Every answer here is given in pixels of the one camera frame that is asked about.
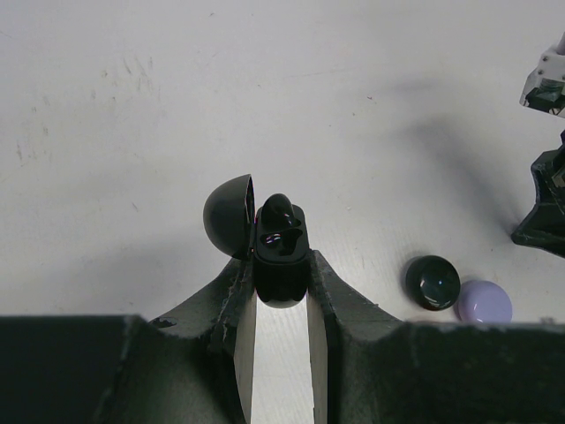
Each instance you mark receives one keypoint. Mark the black earbud top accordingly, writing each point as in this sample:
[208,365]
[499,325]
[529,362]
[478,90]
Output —
[278,212]

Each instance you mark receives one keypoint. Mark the purple charging case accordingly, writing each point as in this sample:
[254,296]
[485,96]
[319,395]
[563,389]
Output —
[484,302]

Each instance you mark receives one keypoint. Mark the black charging case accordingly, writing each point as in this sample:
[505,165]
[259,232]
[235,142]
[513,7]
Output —
[432,282]
[279,258]

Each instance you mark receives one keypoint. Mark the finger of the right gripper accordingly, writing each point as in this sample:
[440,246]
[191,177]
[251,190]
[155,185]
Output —
[543,227]

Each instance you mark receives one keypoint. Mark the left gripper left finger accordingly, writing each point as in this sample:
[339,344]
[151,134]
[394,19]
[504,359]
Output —
[192,364]

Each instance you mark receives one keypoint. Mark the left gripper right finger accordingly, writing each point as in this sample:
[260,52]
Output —
[369,367]

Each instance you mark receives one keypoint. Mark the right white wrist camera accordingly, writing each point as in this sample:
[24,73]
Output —
[544,86]

